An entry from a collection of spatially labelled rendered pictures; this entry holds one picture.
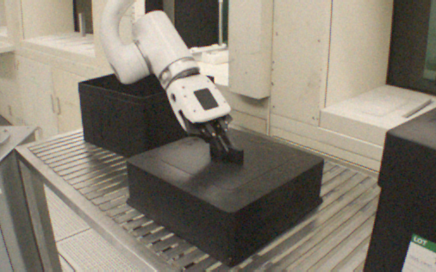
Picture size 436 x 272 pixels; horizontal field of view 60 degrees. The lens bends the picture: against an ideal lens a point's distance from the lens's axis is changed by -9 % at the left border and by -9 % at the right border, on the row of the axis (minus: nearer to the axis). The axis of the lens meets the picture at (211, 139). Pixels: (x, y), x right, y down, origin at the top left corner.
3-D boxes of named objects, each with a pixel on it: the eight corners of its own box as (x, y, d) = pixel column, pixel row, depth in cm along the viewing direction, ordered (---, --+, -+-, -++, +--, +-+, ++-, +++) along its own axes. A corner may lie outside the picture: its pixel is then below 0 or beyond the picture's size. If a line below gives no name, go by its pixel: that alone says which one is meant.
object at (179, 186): (124, 202, 84) (118, 145, 80) (221, 160, 104) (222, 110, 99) (230, 268, 65) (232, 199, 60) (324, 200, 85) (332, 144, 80)
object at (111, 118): (150, 115, 137) (147, 64, 130) (216, 134, 121) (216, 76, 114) (81, 140, 117) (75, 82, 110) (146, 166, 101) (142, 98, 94)
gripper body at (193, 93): (171, 71, 78) (200, 120, 75) (208, 63, 84) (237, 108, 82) (154, 93, 83) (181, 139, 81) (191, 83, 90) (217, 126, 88)
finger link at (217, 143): (201, 126, 78) (219, 157, 76) (213, 122, 80) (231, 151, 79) (192, 134, 80) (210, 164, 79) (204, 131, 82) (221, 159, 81)
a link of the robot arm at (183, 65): (168, 60, 78) (176, 73, 77) (201, 54, 84) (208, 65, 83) (150, 85, 84) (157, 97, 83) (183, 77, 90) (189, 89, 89)
